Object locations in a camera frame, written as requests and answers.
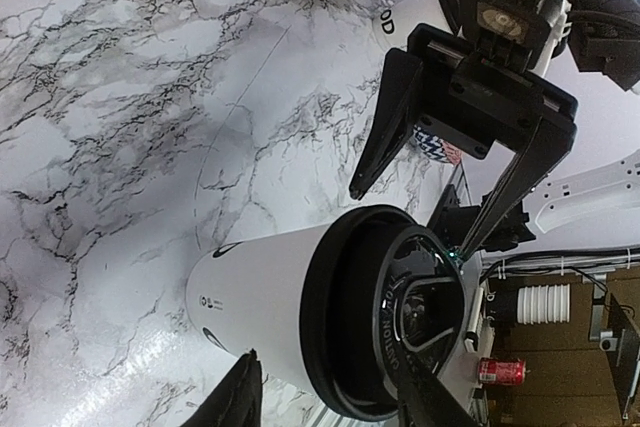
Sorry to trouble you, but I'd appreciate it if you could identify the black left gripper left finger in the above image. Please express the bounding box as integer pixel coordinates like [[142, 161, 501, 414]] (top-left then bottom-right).
[[182, 350, 263, 427]]

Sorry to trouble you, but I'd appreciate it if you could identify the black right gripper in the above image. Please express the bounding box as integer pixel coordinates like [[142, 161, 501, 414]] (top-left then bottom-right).
[[349, 24, 578, 253]]

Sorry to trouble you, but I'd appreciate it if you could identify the white ribbed background object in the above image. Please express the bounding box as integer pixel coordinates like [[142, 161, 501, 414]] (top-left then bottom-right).
[[517, 284, 571, 325]]

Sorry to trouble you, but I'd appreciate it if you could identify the red soda can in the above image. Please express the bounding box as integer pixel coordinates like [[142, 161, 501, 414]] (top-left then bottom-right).
[[477, 358, 527, 386]]

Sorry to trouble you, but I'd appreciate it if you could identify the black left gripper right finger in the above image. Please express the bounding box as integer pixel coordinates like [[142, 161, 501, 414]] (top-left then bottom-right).
[[398, 370, 479, 427]]

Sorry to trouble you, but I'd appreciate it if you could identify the white paper coffee cup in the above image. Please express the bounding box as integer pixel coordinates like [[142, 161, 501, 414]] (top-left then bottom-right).
[[372, 0, 452, 51]]

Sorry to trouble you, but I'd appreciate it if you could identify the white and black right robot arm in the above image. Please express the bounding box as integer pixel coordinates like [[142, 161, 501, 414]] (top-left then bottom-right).
[[349, 0, 639, 256]]

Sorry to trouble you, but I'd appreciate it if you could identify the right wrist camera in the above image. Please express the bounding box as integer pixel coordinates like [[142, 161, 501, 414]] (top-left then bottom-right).
[[459, 0, 571, 77]]

